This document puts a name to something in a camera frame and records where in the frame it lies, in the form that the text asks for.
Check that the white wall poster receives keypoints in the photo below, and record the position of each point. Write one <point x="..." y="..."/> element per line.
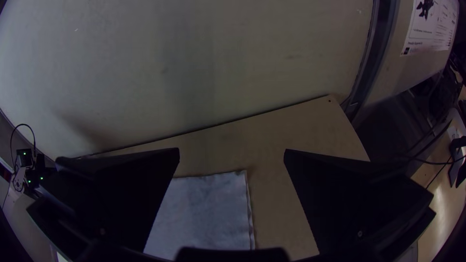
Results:
<point x="431" y="25"/>

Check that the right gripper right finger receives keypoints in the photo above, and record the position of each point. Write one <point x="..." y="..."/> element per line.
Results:
<point x="349" y="203"/>

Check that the pale wooden side table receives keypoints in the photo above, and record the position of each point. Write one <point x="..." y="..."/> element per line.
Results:
<point x="438" y="207"/>

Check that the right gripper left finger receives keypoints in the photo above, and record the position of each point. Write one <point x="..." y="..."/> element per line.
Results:
<point x="116" y="196"/>

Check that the white t-shirt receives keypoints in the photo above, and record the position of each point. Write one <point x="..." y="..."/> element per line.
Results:
<point x="204" y="214"/>

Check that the dark metal wall post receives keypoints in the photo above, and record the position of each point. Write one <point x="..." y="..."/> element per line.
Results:
<point x="369" y="54"/>

